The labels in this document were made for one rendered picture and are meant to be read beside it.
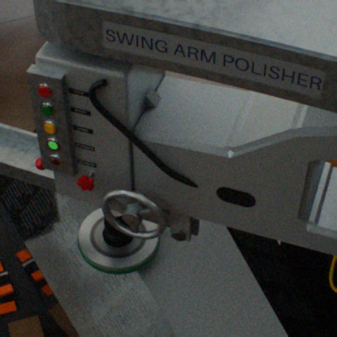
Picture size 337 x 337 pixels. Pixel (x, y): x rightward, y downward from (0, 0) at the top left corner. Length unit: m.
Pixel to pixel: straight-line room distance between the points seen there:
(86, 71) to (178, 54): 0.21
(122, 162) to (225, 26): 0.44
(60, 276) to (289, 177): 0.95
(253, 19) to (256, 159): 0.30
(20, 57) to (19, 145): 2.08
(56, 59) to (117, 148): 0.24
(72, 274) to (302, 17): 1.14
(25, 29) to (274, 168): 2.92
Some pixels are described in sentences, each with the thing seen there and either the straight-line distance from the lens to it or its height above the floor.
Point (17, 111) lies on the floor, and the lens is 3.63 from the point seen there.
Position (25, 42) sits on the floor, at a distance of 4.06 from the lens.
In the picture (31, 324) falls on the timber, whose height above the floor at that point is 0.14.
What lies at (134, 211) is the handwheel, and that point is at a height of 1.22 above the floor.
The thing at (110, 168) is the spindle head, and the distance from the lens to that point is 1.55.
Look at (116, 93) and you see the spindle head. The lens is 1.39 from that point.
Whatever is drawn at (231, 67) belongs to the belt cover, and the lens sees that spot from 1.25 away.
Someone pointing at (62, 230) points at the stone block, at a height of 0.72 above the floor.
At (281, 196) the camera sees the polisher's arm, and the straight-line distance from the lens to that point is 1.45.
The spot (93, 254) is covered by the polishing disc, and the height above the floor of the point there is 0.89.
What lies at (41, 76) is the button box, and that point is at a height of 1.52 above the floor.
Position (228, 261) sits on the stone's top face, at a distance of 1.95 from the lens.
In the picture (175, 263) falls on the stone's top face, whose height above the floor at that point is 0.83.
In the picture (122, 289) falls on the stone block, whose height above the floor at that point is 0.78.
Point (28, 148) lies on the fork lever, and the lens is 1.89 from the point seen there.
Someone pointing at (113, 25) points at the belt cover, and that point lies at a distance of 1.28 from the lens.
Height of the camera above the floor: 2.42
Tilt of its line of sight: 48 degrees down
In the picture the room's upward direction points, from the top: straight up
